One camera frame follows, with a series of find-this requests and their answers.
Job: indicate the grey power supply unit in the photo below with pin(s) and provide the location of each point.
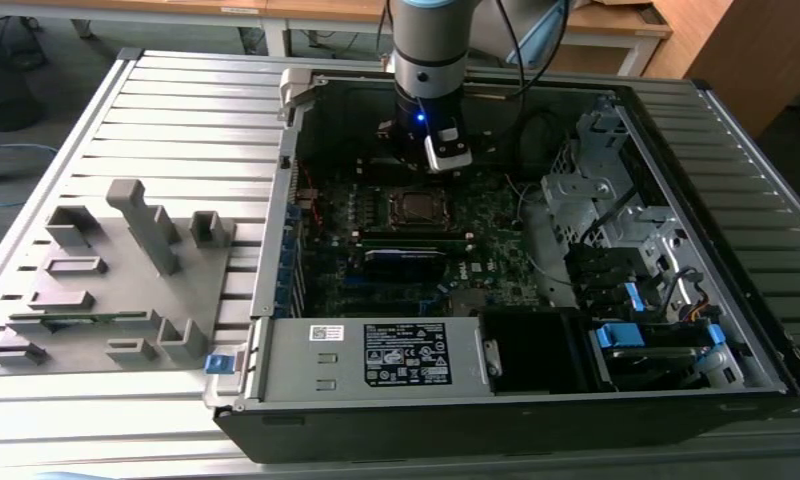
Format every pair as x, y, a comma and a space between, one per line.
293, 360

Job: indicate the pale blue object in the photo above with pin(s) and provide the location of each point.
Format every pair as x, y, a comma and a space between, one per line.
66, 476

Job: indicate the silver CPU plate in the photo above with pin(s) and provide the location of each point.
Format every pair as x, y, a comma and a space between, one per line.
419, 205

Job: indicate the blue case latch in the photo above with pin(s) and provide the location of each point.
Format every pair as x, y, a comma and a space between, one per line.
217, 364

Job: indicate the black graphics card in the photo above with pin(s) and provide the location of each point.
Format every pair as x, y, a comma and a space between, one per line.
403, 267

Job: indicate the green motherboard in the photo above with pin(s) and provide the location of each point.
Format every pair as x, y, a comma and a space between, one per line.
500, 250

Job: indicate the wooden desk white legs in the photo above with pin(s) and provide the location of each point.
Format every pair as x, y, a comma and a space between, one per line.
140, 5
320, 11

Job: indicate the grey parts rack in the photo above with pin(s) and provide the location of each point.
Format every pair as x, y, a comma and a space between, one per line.
126, 300

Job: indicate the black open PC case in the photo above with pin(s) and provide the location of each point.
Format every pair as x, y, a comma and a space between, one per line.
440, 435

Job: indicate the green RAM stick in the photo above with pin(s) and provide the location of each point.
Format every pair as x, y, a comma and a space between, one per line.
73, 317

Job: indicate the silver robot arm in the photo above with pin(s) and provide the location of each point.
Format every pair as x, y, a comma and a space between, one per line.
429, 50

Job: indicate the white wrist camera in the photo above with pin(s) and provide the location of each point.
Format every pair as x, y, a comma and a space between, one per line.
448, 157

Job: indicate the wooden cabinet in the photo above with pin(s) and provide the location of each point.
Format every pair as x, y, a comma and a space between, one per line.
760, 50

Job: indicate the black waste bin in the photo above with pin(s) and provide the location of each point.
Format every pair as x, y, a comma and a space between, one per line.
9, 110

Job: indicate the silver metal drive cage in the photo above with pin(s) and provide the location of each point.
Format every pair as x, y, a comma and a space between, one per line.
573, 200

